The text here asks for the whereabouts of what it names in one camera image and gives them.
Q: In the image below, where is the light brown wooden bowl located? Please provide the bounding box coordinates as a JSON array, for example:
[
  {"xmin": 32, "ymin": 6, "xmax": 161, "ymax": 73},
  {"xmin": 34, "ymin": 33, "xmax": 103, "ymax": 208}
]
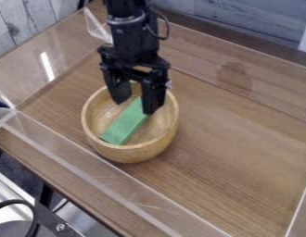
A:
[{"xmin": 82, "ymin": 83, "xmax": 179, "ymax": 163}]

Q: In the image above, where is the black table leg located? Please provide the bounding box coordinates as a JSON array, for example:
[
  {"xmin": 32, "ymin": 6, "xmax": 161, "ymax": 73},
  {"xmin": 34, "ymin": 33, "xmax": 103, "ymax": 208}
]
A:
[{"xmin": 40, "ymin": 184, "xmax": 55, "ymax": 207}]

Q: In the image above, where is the green rectangular block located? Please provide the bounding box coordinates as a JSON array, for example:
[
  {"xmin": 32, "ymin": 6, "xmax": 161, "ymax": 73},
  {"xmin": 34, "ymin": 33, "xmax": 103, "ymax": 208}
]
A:
[{"xmin": 100, "ymin": 97, "xmax": 148, "ymax": 145}]

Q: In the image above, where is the black cable bottom left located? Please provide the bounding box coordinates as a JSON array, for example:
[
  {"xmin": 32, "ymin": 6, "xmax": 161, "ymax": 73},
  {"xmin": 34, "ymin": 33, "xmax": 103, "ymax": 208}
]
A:
[{"xmin": 0, "ymin": 199, "xmax": 40, "ymax": 237}]

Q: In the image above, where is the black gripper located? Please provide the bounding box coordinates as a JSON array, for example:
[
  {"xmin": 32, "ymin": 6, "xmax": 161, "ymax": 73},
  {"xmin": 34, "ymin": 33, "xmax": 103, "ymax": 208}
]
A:
[{"xmin": 99, "ymin": 18, "xmax": 170, "ymax": 115}]

